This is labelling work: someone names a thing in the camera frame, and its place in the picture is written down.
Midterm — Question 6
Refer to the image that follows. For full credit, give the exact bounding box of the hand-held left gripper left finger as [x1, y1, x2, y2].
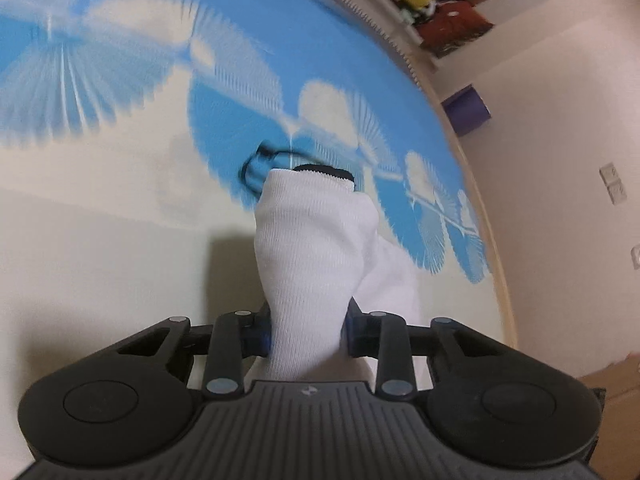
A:
[116, 309, 272, 403]

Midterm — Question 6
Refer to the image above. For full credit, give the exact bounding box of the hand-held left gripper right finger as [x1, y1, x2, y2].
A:
[343, 298, 503, 403]

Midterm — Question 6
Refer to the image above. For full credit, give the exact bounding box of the white sock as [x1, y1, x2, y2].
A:
[252, 164, 433, 392]

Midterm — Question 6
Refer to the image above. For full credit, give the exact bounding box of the blue and white printed blanket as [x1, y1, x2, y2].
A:
[0, 0, 493, 471]

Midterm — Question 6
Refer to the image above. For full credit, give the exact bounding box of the purple box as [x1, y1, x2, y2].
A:
[442, 87, 494, 137]

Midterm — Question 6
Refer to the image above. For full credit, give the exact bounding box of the brown cardboard box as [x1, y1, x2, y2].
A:
[575, 352, 640, 480]

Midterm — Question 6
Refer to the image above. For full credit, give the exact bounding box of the white ledge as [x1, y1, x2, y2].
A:
[307, 0, 435, 63]

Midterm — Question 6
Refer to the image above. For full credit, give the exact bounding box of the dark red plush toy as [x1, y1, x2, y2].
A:
[416, 0, 495, 57]

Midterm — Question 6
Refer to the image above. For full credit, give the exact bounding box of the black hair tie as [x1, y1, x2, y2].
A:
[239, 144, 302, 196]

